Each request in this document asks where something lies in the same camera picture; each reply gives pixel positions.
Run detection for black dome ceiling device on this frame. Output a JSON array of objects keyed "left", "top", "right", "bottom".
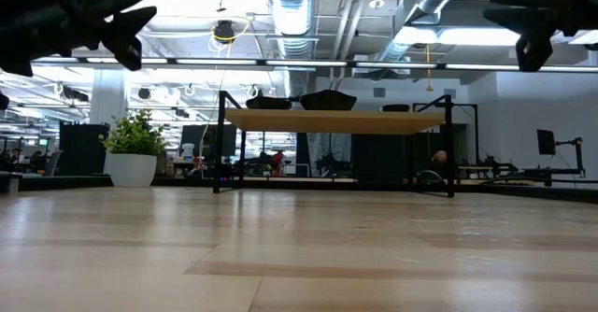
[{"left": 213, "top": 20, "right": 236, "bottom": 46}]

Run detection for black monitor on arm stand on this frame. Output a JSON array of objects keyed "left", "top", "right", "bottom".
[{"left": 536, "top": 129, "right": 587, "bottom": 176}]

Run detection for grey office chair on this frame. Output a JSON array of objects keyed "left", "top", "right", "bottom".
[{"left": 41, "top": 149, "right": 66, "bottom": 177}]

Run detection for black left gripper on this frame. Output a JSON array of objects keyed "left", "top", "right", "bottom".
[{"left": 18, "top": 0, "right": 158, "bottom": 68}]

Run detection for black wavy square mini plate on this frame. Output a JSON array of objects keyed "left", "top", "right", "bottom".
[{"left": 298, "top": 89, "right": 358, "bottom": 112}]

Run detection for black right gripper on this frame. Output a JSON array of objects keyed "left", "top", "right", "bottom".
[{"left": 483, "top": 0, "right": 598, "bottom": 41}]

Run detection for grey curved cable loop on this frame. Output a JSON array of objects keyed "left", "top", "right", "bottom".
[{"left": 416, "top": 169, "right": 446, "bottom": 186}]

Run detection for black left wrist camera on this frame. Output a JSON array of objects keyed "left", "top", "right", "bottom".
[{"left": 114, "top": 35, "right": 143, "bottom": 72}]

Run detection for black leaf-shaped mini plate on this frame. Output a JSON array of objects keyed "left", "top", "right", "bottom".
[{"left": 246, "top": 95, "right": 293, "bottom": 111}]

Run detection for black background cabinet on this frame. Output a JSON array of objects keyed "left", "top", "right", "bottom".
[{"left": 349, "top": 133, "right": 415, "bottom": 182}]

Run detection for long linear ceiling light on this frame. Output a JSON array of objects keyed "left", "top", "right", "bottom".
[{"left": 27, "top": 57, "right": 598, "bottom": 73}]

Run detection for yellow hanging cord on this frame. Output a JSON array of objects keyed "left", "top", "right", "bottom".
[{"left": 424, "top": 44, "right": 434, "bottom": 92}]

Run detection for black office partition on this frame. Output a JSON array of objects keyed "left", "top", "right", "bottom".
[{"left": 58, "top": 121, "right": 111, "bottom": 177}]

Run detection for wooden riser shelf black legs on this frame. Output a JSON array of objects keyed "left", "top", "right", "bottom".
[{"left": 213, "top": 90, "right": 455, "bottom": 199}]

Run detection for green plant in white pot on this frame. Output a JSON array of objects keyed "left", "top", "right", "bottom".
[{"left": 98, "top": 109, "right": 168, "bottom": 189}]

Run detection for red background object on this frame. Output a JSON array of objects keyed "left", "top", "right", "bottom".
[{"left": 271, "top": 150, "right": 285, "bottom": 177}]

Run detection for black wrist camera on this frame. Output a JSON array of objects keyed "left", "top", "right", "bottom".
[
  {"left": 515, "top": 35, "right": 555, "bottom": 73},
  {"left": 114, "top": 35, "right": 143, "bottom": 72}
]

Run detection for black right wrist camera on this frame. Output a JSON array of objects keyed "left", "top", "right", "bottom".
[{"left": 515, "top": 35, "right": 555, "bottom": 73}]

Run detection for black computer monitor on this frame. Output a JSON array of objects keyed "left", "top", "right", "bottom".
[{"left": 180, "top": 124, "right": 238, "bottom": 159}]

